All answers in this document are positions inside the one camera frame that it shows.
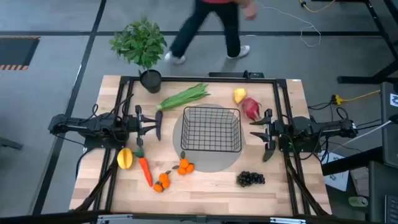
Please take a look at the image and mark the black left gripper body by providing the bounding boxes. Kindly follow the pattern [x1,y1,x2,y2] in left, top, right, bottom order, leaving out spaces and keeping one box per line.
[126,105,144,147]

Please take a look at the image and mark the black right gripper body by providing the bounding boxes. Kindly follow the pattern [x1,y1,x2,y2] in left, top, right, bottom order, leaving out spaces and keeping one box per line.
[264,108,286,151]

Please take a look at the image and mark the pink dragon fruit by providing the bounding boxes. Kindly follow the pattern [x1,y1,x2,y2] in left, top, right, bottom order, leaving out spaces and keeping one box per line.
[241,97,262,122]

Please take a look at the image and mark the yellow starfruit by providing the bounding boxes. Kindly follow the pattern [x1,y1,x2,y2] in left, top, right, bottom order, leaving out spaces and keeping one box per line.
[116,147,134,170]

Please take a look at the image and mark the orange carrot green top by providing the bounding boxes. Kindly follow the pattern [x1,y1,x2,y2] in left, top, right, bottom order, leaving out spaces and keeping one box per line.
[134,146,154,188]

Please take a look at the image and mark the yellow lemon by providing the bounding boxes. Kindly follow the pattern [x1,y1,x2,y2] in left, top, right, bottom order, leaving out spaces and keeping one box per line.
[233,88,249,105]

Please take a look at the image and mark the green bean bundle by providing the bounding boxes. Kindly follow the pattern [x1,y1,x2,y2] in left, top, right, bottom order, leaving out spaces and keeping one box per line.
[155,83,211,111]

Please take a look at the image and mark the black grape bunch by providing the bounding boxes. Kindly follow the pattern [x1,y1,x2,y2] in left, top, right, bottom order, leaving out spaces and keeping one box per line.
[236,170,266,189]

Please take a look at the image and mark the orange tangerine cluster with leaves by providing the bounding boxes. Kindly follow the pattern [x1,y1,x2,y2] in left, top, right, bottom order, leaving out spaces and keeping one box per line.
[172,151,196,176]
[152,169,172,194]

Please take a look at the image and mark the round grey mat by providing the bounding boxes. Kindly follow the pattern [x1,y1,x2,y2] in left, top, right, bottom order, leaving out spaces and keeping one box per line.
[172,103,246,174]

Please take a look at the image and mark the green potted plant black pot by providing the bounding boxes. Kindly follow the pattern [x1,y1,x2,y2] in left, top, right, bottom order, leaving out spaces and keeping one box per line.
[109,17,168,94]

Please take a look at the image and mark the white paper sheet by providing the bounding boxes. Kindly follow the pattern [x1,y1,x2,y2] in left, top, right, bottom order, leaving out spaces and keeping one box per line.
[317,151,350,192]

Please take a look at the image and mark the person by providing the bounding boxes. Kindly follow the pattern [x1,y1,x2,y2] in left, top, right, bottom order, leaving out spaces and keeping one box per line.
[164,0,259,66]

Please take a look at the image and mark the brown cardboard piece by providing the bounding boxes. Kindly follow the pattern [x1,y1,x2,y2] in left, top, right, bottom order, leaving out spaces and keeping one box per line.
[349,167,371,197]

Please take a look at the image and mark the green can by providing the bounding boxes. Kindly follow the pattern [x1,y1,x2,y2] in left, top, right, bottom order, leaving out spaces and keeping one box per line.
[348,195,369,208]

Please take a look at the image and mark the black computer case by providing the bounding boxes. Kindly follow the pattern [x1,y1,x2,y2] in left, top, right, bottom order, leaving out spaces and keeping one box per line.
[379,82,398,169]

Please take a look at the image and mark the black crossbeam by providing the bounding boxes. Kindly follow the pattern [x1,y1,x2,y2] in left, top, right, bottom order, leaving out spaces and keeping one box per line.
[0,210,398,224]

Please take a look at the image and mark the black cabinet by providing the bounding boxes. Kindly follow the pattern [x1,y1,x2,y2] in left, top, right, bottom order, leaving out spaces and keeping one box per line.
[368,161,398,223]

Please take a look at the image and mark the grey furniture foot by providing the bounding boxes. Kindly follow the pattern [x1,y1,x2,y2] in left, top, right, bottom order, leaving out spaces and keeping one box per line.
[0,136,24,151]

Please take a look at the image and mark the black floor mat striped edges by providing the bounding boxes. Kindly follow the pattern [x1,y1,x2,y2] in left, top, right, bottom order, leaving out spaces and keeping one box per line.
[0,35,40,71]

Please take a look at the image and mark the black wire basket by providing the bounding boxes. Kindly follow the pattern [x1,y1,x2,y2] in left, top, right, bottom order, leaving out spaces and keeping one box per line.
[180,106,243,153]

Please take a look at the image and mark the black bracket bar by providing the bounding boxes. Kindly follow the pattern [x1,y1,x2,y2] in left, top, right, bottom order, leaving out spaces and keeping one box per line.
[208,70,265,79]

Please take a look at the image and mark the black metal table frame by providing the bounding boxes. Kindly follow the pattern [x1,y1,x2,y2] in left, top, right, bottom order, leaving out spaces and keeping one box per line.
[70,75,332,218]

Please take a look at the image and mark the yellow extension cable with plug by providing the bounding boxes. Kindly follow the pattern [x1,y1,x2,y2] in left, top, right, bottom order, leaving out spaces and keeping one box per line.
[331,89,382,106]

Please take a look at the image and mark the black floor cable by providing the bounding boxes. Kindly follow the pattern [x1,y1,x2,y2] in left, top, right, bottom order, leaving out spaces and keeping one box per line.
[75,147,91,180]

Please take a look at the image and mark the silver metal bracket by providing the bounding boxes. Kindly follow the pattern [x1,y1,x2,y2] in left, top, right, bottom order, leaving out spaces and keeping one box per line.
[96,213,134,224]
[269,217,307,224]

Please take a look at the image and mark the white cord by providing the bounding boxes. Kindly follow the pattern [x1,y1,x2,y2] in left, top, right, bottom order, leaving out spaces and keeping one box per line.
[341,119,393,144]

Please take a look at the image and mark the black desk leg frame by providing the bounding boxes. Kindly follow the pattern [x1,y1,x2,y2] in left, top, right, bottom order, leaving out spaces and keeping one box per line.
[310,0,398,85]

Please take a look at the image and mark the white floor cable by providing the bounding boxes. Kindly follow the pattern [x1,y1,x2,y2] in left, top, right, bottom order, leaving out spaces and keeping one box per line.
[253,0,322,49]

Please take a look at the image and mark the yellow floor cable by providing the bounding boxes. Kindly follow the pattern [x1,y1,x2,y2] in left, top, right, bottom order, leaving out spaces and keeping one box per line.
[298,0,337,14]

